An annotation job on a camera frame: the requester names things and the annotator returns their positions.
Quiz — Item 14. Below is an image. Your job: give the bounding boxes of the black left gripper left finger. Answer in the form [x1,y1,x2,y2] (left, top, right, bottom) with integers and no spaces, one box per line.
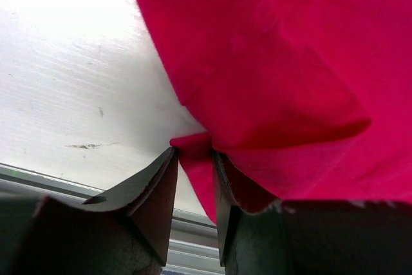
[1,147,178,274]

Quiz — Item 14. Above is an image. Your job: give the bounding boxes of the red t-shirt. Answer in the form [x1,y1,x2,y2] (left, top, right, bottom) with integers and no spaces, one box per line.
[136,0,411,220]

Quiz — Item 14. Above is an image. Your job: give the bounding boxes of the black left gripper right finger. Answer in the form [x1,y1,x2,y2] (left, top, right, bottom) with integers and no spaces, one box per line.
[212,153,411,274]

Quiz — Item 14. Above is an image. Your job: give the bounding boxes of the aluminium frame rails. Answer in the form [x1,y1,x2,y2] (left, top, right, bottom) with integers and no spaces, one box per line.
[1,159,225,274]

